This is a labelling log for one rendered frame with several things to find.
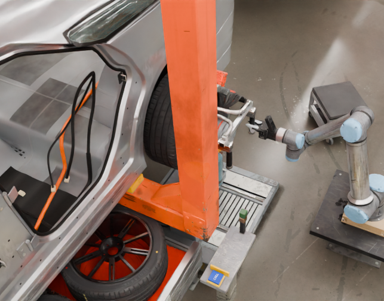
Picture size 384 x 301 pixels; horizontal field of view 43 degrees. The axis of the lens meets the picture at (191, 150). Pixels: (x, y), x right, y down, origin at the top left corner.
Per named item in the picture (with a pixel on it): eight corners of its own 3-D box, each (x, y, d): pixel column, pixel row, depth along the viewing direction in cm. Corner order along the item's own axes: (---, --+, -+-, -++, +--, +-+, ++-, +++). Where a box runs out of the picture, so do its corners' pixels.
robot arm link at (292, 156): (303, 155, 322) (306, 142, 312) (294, 165, 316) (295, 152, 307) (291, 149, 326) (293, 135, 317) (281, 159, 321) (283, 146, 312)
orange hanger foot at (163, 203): (128, 184, 326) (120, 149, 301) (197, 213, 307) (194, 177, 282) (114, 202, 316) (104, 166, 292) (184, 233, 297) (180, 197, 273)
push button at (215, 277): (213, 271, 285) (213, 269, 284) (224, 276, 283) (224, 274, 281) (207, 280, 281) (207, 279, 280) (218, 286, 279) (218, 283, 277)
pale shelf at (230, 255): (231, 227, 311) (231, 224, 308) (255, 237, 304) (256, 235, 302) (199, 282, 285) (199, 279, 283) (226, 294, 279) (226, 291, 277)
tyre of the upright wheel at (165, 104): (201, 67, 347) (157, 61, 287) (231, 76, 338) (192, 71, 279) (178, 155, 361) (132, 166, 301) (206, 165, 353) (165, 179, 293)
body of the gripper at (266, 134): (257, 137, 318) (275, 143, 313) (257, 128, 311) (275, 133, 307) (261, 130, 322) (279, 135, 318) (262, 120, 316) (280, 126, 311)
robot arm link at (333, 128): (374, 96, 270) (300, 131, 329) (362, 107, 264) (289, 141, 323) (386, 112, 271) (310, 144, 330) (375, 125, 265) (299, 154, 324)
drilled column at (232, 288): (223, 286, 328) (222, 253, 298) (236, 293, 324) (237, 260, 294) (216, 299, 322) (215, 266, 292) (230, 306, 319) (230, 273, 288)
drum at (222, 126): (208, 126, 324) (207, 110, 314) (237, 135, 316) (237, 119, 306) (197, 139, 316) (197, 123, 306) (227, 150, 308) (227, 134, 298)
